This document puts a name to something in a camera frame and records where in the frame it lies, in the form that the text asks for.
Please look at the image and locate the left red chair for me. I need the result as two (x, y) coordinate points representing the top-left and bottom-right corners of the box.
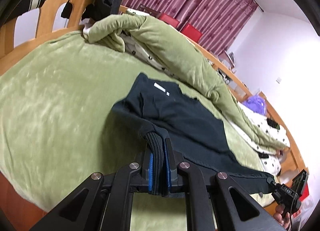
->
(158, 13), (180, 28)

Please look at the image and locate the dark navy sweatshirt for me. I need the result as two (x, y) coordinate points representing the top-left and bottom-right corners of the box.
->
(111, 73), (273, 194)

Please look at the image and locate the green folded quilt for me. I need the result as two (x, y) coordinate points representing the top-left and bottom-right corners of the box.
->
(83, 14), (290, 153)

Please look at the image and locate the green plush bed sheet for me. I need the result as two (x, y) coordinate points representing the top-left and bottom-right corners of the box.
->
(0, 31), (278, 231)

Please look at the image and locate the maroon floral curtain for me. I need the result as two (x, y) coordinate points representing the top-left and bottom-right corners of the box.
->
(122, 0), (259, 55)

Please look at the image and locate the right red chair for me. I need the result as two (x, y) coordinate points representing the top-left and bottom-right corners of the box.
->
(181, 23), (202, 43)

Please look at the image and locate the purple plush toy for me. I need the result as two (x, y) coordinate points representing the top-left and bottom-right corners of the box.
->
(242, 95), (267, 116)

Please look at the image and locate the red chair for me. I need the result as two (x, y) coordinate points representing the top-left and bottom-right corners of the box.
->
(158, 13), (180, 28)
(181, 23), (202, 43)

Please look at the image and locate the person's right hand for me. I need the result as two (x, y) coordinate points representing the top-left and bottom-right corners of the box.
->
(273, 204), (292, 230)

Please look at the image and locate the black garment on headboard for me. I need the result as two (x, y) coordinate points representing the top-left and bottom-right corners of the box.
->
(81, 0), (122, 21)

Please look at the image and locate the wooden bed frame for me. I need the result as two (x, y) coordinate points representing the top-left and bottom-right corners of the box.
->
(0, 0), (309, 231)

